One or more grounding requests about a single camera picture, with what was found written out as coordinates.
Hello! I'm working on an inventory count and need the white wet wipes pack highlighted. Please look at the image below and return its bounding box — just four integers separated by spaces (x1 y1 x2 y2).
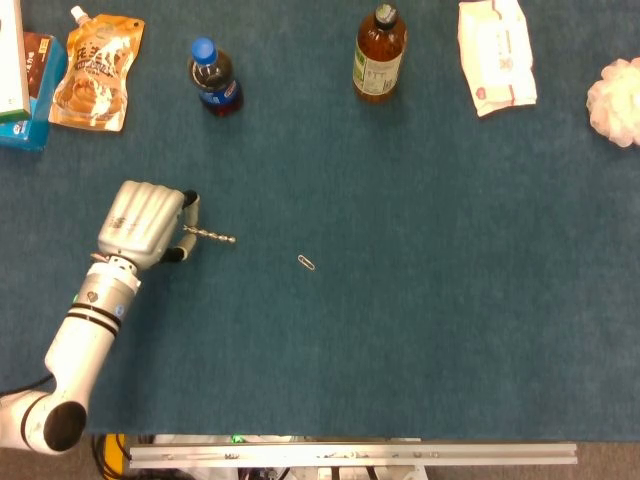
457 0 539 119

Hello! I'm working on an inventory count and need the orange spout pouch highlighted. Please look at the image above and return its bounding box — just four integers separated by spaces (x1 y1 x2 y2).
48 5 146 133

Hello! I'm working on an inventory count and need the blue and brown snack box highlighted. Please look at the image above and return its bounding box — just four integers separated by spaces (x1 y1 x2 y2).
0 31 69 152

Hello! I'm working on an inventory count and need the blue cap cola bottle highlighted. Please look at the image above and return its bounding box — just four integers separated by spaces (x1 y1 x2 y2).
187 37 245 118

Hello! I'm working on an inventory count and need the yellow black cable bundle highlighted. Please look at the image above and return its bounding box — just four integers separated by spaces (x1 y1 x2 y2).
91 433 132 480

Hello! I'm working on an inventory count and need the white carton box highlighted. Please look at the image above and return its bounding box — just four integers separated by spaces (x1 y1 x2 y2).
0 0 32 124

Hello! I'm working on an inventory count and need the amber tea bottle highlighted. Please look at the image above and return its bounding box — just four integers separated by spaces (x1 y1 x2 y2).
352 3 408 105

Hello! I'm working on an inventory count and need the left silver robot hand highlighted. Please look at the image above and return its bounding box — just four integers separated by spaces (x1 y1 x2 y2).
90 180 202 273

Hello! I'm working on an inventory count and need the aluminium extrusion rail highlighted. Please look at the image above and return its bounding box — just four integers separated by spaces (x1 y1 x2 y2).
128 441 579 470

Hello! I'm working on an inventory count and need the silver bead chain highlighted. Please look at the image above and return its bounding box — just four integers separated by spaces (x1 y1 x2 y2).
182 225 237 246

